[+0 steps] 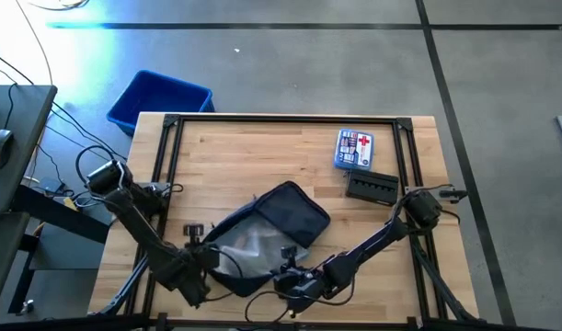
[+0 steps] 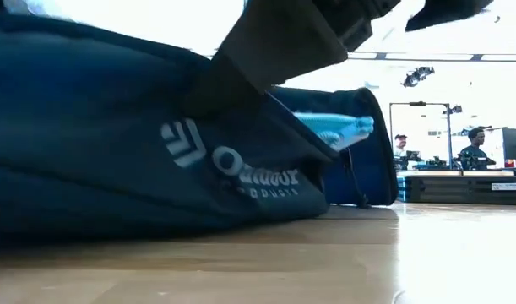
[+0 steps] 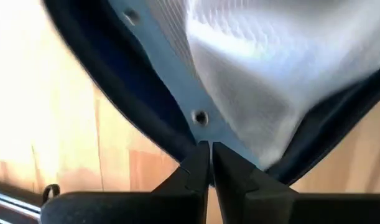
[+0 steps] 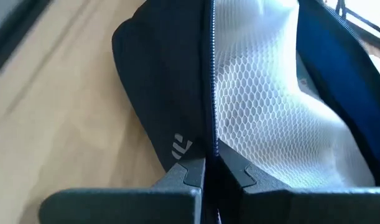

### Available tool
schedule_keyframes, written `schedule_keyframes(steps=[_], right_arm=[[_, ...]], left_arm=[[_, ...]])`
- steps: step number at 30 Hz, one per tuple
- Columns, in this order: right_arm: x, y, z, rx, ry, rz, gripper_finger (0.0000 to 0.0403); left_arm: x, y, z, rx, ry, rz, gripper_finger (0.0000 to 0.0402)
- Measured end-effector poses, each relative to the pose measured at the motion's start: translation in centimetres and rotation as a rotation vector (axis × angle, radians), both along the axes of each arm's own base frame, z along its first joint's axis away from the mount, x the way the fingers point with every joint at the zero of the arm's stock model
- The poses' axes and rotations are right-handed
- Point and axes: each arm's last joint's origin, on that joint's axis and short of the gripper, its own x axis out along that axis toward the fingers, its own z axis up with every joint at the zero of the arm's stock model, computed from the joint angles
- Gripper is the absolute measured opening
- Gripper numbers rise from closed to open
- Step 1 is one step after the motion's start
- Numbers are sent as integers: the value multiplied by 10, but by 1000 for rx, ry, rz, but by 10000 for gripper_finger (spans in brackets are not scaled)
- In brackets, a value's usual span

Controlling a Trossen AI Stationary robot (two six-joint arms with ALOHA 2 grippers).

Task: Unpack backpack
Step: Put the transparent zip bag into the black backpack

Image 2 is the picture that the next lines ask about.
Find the wooden background table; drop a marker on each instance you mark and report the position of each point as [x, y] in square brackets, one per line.
[473, 173]

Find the black ceiling spotlight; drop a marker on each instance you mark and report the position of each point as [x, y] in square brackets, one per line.
[416, 76]

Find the dark blue mesh bag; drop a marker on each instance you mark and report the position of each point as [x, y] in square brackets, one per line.
[338, 126]

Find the black background box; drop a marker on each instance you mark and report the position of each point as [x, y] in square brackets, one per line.
[515, 143]

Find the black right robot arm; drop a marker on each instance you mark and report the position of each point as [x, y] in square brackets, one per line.
[443, 12]

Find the black background robot arm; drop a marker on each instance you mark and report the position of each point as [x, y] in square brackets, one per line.
[437, 162]

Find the navy blue backpack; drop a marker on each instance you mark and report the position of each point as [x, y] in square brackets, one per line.
[93, 126]

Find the person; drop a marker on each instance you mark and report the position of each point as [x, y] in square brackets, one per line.
[400, 148]
[473, 154]

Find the black background station frame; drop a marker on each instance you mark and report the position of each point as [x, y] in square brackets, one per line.
[449, 135]

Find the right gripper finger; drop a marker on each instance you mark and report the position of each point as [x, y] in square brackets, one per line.
[274, 46]

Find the black weekly pill organizer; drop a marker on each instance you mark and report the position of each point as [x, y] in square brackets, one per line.
[460, 192]

